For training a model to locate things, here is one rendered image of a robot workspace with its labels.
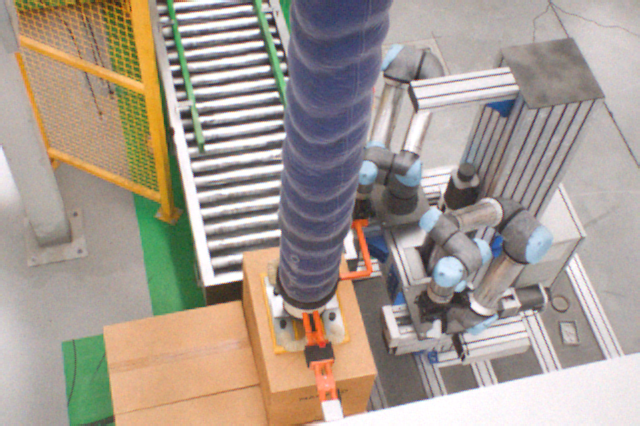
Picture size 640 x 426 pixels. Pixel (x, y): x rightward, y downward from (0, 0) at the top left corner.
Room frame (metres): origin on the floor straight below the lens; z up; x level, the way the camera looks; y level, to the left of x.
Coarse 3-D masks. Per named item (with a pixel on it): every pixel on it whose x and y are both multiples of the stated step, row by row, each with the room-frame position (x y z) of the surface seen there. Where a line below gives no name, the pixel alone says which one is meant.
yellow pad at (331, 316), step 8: (336, 296) 1.56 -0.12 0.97; (328, 312) 1.49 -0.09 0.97; (336, 312) 1.49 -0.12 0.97; (320, 320) 1.45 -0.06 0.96; (328, 320) 1.45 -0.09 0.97; (336, 320) 1.46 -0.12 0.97; (344, 320) 1.46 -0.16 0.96; (328, 328) 1.42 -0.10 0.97; (344, 328) 1.43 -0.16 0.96; (344, 336) 1.40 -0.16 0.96
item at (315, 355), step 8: (312, 344) 1.29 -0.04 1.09; (328, 344) 1.30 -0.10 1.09; (304, 352) 1.27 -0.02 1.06; (312, 352) 1.26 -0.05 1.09; (320, 352) 1.26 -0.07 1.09; (328, 352) 1.27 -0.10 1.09; (312, 360) 1.23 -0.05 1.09; (320, 360) 1.23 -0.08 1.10; (328, 360) 1.23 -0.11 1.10; (312, 368) 1.21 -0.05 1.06; (320, 368) 1.22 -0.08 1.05
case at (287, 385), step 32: (256, 256) 1.71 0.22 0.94; (256, 288) 1.56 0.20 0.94; (352, 288) 1.61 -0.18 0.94; (256, 320) 1.43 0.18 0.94; (352, 320) 1.48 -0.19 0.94; (256, 352) 1.41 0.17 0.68; (352, 352) 1.35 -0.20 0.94; (288, 384) 1.19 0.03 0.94; (352, 384) 1.25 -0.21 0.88; (288, 416) 1.17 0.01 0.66; (320, 416) 1.21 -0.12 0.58
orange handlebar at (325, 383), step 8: (360, 232) 1.79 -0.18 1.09; (360, 240) 1.75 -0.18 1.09; (360, 248) 1.72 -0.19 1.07; (368, 256) 1.68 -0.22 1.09; (368, 264) 1.65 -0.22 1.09; (352, 272) 1.61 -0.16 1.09; (360, 272) 1.61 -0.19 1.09; (368, 272) 1.61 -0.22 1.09; (304, 320) 1.39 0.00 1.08; (320, 328) 1.36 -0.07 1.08; (328, 368) 1.21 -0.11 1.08; (320, 376) 1.18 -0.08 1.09; (328, 376) 1.18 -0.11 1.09; (320, 384) 1.15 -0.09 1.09; (328, 384) 1.15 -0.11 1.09; (320, 392) 1.12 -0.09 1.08; (320, 400) 1.09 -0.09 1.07
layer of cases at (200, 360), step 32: (160, 320) 1.56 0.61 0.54; (192, 320) 1.58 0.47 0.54; (224, 320) 1.60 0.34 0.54; (128, 352) 1.40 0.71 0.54; (160, 352) 1.42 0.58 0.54; (192, 352) 1.44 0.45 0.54; (224, 352) 1.45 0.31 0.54; (128, 384) 1.26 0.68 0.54; (160, 384) 1.28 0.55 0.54; (192, 384) 1.30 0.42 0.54; (224, 384) 1.31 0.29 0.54; (256, 384) 1.33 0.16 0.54; (128, 416) 1.13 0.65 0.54; (160, 416) 1.15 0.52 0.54; (192, 416) 1.16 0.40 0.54; (224, 416) 1.18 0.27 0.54; (256, 416) 1.19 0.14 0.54; (352, 416) 1.24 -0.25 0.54
